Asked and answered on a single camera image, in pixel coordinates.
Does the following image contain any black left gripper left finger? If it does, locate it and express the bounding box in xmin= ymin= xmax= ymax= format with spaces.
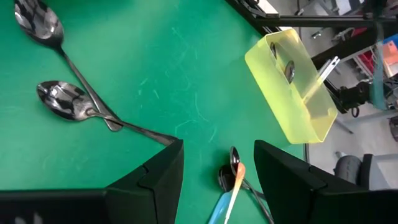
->
xmin=105 ymin=139 xmax=185 ymax=224

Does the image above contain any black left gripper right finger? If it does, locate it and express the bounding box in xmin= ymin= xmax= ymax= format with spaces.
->
xmin=254 ymin=139 xmax=371 ymax=224

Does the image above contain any orange-handled spoon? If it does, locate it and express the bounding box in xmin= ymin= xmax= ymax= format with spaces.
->
xmin=223 ymin=162 xmax=247 ymax=224

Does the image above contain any yellow translucent tray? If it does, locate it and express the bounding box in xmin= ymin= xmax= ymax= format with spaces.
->
xmin=244 ymin=27 xmax=339 ymax=145

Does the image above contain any green table mat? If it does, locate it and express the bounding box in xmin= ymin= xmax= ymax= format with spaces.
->
xmin=0 ymin=0 xmax=307 ymax=224

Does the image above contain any cutlery inside yellow bin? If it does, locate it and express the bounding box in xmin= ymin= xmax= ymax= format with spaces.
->
xmin=303 ymin=55 xmax=341 ymax=104

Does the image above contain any teal hanging strap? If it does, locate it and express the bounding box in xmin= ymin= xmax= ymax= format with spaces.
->
xmin=371 ymin=43 xmax=388 ymax=110

